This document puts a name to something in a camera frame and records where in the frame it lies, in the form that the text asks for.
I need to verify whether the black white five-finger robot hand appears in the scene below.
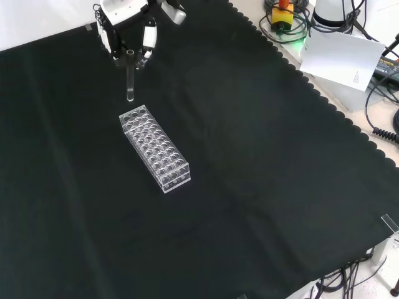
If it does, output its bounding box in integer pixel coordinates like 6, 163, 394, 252
92, 0, 187, 71

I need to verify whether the clear glass test tube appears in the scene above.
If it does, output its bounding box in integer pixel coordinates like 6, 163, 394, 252
125, 49, 136, 103

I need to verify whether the clear acrylic test tube rack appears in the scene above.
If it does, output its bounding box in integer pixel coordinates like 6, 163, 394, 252
118, 105, 191, 195

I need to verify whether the yellow stop button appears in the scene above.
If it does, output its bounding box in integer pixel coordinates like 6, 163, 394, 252
270, 0, 295, 32

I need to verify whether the black bench cloth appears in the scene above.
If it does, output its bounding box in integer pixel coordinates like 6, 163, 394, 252
0, 0, 399, 299

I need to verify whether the white paper sheet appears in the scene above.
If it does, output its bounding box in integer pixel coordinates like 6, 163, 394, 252
299, 31, 387, 93

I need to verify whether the black power supply box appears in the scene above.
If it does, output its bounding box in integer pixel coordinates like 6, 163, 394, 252
372, 55, 399, 82

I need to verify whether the clear acrylic clamp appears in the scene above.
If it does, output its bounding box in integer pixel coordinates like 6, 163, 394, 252
380, 214, 399, 235

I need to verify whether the green cable loop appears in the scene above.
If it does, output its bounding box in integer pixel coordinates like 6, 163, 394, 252
258, 6, 310, 43

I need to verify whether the coiled black cable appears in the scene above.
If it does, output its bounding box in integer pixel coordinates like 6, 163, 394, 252
363, 81, 399, 141

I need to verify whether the black floor cable bundle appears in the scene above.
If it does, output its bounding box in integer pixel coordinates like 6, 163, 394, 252
308, 257, 389, 299

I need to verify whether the white table bracket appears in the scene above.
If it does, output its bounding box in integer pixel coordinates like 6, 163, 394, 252
370, 232, 399, 266

